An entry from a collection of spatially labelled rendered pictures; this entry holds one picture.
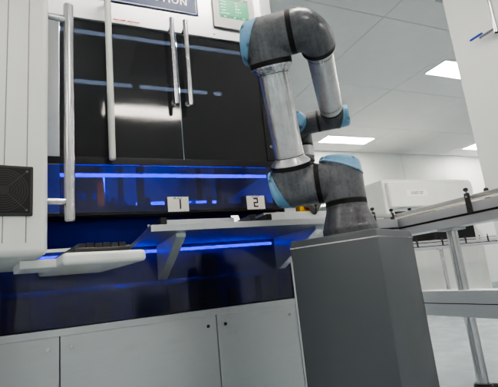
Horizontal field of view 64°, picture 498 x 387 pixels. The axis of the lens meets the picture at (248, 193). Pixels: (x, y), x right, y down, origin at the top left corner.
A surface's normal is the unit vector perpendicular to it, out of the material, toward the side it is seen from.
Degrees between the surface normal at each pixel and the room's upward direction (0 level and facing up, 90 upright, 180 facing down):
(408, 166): 90
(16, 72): 90
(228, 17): 90
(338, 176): 90
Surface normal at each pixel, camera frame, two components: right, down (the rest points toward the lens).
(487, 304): -0.92, 0.01
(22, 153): 0.55, -0.22
